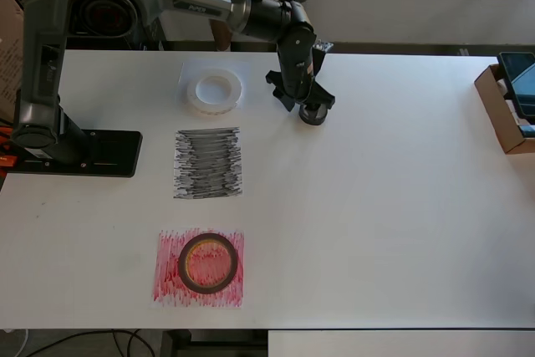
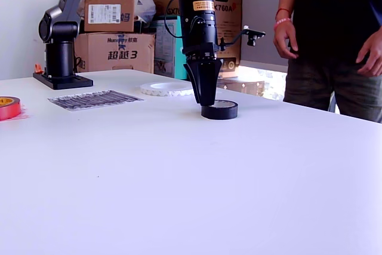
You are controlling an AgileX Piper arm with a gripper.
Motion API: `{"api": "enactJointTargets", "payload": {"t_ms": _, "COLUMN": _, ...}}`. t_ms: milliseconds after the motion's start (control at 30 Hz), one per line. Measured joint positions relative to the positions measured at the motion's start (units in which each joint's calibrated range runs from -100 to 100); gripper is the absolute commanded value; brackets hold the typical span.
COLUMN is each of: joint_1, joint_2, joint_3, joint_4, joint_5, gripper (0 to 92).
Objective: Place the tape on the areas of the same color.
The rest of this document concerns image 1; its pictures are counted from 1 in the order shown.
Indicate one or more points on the white board panel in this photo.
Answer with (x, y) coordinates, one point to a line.
(397, 344)

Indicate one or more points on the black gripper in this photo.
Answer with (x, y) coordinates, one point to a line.
(301, 95)

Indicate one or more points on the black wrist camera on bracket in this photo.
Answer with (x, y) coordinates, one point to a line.
(322, 54)

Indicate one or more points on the small white item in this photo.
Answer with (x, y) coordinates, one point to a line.
(501, 88)

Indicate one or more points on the black carton white print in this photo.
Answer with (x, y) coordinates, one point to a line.
(152, 37)

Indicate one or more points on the red tape roll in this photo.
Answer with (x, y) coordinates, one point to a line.
(182, 265)

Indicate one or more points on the black table leg frame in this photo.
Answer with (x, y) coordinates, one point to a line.
(175, 344)

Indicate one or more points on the red scribbled paper sheet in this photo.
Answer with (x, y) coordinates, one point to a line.
(167, 290)

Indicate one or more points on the black tape roll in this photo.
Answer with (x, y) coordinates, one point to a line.
(311, 120)

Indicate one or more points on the orange clamp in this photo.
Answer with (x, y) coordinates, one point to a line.
(6, 161)

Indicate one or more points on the small open cardboard box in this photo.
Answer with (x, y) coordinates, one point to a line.
(493, 106)

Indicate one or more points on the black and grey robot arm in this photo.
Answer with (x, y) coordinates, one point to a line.
(42, 60)

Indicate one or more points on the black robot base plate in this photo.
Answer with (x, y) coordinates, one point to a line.
(117, 152)

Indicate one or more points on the black scribbled paper sheet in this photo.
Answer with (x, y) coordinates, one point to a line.
(209, 164)

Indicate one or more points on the blank white paper sheet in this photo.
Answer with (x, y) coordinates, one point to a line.
(246, 70)

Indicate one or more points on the white tape roll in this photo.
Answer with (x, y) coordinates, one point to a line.
(234, 93)

